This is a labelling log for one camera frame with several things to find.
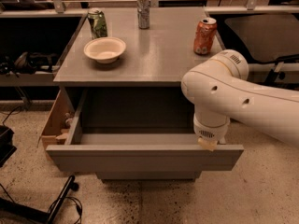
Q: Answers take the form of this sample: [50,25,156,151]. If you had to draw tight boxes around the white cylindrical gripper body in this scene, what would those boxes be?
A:
[193,106,230,142]

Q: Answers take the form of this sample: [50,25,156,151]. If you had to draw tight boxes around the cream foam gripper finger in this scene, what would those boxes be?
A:
[197,137,217,151]

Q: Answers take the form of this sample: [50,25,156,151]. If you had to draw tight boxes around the grey top drawer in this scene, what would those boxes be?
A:
[47,87,244,173]

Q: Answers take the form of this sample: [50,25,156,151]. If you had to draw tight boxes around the grey drawer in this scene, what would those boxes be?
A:
[96,171,201,180]
[47,87,244,173]

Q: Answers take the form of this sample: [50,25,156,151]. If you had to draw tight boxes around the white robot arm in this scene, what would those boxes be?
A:
[181,49,299,150]

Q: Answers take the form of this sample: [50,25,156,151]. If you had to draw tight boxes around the grey drawer cabinet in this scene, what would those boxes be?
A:
[52,6,239,183]

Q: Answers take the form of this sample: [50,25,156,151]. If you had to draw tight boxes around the grey bottom drawer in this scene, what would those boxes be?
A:
[96,171,201,180]

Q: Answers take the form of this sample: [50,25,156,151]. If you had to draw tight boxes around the orange soda can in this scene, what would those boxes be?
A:
[193,17,217,55]

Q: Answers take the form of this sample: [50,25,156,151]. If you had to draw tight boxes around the black office chair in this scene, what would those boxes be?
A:
[223,13,299,83]

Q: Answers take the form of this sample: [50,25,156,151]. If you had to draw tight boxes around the white paper bowl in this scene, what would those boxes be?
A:
[83,37,126,64]

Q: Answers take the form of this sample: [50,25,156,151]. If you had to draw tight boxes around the silver soda can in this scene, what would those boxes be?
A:
[136,0,150,29]

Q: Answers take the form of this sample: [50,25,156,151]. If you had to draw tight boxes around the green soda can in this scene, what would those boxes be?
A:
[88,7,107,39]

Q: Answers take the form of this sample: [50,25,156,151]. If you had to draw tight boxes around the cardboard box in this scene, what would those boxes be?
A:
[40,91,74,148]

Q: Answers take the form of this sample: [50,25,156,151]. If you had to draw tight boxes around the black headphones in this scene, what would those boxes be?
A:
[0,51,59,76]

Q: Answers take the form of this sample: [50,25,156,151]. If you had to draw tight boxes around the black equipment case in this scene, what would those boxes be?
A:
[0,125,17,167]

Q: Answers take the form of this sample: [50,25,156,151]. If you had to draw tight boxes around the black chair base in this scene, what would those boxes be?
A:
[0,175,78,224]

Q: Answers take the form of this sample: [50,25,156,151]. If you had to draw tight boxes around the black cable on floor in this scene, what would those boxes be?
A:
[46,196,84,224]

